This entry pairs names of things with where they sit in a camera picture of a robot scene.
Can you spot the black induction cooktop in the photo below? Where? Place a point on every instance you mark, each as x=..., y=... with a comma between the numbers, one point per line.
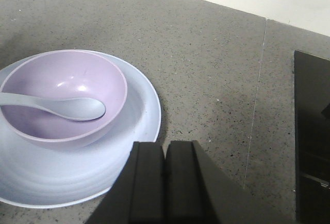
x=311, y=107

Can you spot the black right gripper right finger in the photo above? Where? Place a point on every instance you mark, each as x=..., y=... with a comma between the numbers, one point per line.
x=199, y=192

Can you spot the light blue plastic spoon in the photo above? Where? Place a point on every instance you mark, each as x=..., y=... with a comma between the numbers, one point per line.
x=77, y=109

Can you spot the light blue plastic plate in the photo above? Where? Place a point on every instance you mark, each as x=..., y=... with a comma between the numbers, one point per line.
x=34, y=177

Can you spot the purple plastic bowl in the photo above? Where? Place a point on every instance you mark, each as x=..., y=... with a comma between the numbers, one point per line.
x=64, y=74

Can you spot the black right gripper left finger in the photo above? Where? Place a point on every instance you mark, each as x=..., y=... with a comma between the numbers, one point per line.
x=137, y=195

